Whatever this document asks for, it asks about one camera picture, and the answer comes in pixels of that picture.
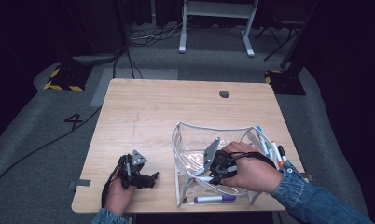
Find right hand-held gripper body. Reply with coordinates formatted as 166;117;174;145
202;136;240;187

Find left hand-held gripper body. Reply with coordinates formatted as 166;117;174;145
118;149;148;190

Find clear plastic pouch white trim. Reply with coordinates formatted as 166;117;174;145
171;120;280;208

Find light green capped marker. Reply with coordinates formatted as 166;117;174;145
264;141;275;161

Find orange capped marker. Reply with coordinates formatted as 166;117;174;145
271;141;285;169

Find black capped marker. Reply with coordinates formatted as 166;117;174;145
277;145;288;163

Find person's left hand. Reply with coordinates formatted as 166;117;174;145
104;170;138;217

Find person's right hand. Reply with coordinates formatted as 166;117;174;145
221;141;284;194

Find black base yellow hazard stripes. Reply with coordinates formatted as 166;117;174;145
264;68;307;96
43;62;94;92

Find grey flat stand base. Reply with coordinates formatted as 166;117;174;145
72;54;121;65

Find black folding stand legs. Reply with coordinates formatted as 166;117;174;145
254;18;305;62

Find left hand-held gripper black cable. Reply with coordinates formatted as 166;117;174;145
101;155;128;209

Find hand-held gripper black cable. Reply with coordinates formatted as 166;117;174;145
101;155;128;209
227;151;277;171

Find right hand-held gripper black cable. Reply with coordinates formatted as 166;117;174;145
227;151;277;171

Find long black floor cable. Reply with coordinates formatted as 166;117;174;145
0;105;104;191

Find black hanging cables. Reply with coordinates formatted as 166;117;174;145
112;46;144;80

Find bundle of floor cables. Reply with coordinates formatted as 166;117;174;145
129;18;193;48

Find white metal desk frame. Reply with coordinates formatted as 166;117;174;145
178;0;259;58

